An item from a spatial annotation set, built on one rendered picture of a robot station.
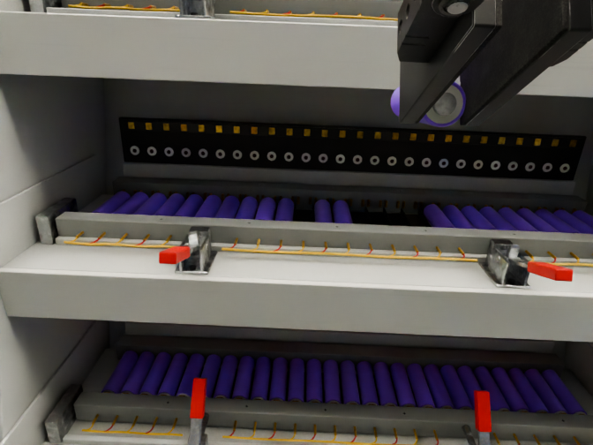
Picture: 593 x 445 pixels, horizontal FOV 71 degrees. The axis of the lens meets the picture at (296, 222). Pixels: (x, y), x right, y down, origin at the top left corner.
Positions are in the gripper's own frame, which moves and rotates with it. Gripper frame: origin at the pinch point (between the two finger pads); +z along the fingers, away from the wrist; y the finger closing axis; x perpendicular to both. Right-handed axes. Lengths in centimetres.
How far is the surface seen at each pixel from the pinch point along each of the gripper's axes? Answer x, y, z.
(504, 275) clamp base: -7.4, 11.3, 21.0
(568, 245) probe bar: -4.2, 19.0, 24.7
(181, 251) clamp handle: -6.7, -13.8, 16.0
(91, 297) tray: -10.7, -22.6, 21.9
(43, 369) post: -18.5, -30.3, 29.4
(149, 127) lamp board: 8.1, -23.5, 33.5
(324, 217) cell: -2.3, -3.1, 28.1
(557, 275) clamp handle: -7.2, 11.8, 14.8
